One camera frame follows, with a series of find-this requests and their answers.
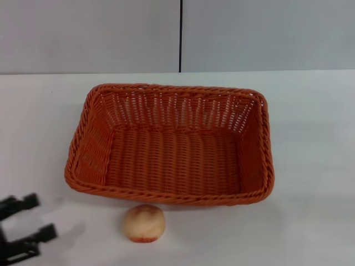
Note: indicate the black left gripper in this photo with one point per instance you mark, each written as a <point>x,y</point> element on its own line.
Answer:
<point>14,243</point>

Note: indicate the round bun with orange centre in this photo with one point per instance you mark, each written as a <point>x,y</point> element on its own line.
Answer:
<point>144,223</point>

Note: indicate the orange woven plastic basket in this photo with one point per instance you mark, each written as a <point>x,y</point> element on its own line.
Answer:
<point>172,155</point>

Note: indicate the black vertical wall strip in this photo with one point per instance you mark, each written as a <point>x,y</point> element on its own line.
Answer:
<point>181,36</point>

